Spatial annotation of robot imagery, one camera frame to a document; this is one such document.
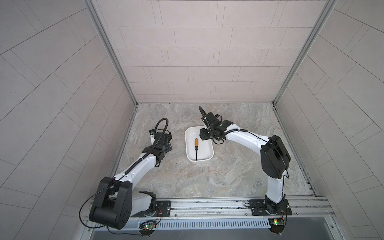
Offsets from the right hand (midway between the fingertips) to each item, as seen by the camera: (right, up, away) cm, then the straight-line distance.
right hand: (203, 134), depth 89 cm
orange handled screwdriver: (-4, -7, +3) cm, 9 cm away
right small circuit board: (+34, -39, -21) cm, 56 cm away
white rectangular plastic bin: (+2, -9, +2) cm, 10 cm away
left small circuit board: (-25, -37, -24) cm, 51 cm away
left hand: (-24, -5, 0) cm, 24 cm away
